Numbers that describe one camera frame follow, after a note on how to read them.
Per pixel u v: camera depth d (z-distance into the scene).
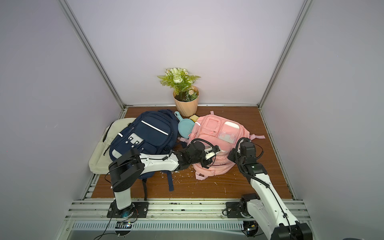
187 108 1.06
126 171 0.47
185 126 1.01
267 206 0.45
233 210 0.73
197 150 0.66
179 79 0.95
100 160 0.89
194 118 1.11
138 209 0.74
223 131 0.98
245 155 0.61
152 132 0.96
